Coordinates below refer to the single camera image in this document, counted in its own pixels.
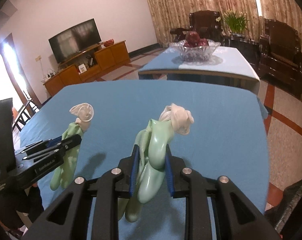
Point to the patterned beige curtains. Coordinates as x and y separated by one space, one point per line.
168 14

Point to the dark wooden armchair right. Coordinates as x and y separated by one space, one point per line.
281 55

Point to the dark wooden armchair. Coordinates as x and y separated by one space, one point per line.
208 24
281 55

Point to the coffee table with blue cloth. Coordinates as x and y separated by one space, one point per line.
227 66

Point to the black trash bin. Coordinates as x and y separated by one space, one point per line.
286 217

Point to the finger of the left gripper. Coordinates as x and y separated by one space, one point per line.
38 146
65 144

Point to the black dining chair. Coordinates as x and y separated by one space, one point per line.
25 113

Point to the flat screen television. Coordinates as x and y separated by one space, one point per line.
74 40

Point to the red bowl on cabinet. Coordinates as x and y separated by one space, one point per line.
108 43

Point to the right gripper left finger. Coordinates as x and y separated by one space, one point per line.
88 206

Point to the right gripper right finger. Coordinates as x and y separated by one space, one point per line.
215 208

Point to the dark wooden side table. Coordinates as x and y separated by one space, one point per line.
248 48

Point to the glass fruit bowl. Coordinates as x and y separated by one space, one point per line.
193 54

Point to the red fruit in bowl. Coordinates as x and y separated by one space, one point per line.
193 40

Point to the green potted plant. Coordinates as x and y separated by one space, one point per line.
236 21

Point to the white box in cabinet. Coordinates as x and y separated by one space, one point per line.
82 68

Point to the dark wooden armchair left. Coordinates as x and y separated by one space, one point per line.
208 24

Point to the wooden tv cabinet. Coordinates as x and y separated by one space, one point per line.
104 61

